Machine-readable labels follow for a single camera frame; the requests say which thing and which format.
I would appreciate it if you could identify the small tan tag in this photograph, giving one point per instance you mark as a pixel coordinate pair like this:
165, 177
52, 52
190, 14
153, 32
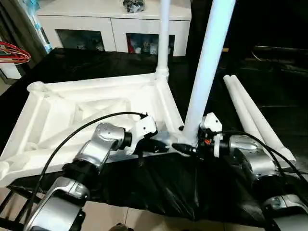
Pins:
226, 49

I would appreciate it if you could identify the grey crumpled bundle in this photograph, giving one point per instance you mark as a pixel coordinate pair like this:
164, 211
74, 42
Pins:
134, 5

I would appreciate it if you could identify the black metal bar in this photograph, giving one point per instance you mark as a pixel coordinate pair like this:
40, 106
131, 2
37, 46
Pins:
284, 52

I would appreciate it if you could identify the white plastic table leg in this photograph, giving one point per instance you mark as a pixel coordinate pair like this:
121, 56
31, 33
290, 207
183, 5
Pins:
241, 111
163, 33
207, 72
263, 126

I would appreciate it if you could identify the black metal stand frame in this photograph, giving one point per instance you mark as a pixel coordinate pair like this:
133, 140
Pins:
14, 211

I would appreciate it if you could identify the white plastic table top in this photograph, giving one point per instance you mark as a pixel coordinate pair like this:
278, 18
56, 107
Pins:
62, 110

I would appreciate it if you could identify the white cabinet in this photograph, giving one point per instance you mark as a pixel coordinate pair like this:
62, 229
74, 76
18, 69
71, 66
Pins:
106, 21

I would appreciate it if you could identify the black plastic mat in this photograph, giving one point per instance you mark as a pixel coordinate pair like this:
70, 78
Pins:
159, 192

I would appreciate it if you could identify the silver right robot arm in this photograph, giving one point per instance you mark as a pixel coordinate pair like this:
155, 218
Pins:
255, 161

